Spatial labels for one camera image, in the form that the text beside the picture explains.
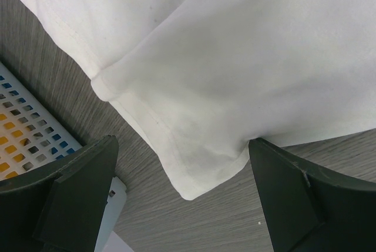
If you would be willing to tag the white t-shirt red print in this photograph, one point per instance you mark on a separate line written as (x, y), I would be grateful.
(198, 79)

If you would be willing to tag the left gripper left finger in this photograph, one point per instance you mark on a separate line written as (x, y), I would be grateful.
(59, 206)

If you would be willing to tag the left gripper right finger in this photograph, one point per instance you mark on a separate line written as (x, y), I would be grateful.
(308, 207)

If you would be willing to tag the left white plastic basket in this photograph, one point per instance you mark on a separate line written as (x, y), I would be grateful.
(56, 195)

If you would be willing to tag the yellow t-shirt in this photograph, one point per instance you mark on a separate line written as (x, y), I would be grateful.
(12, 156)

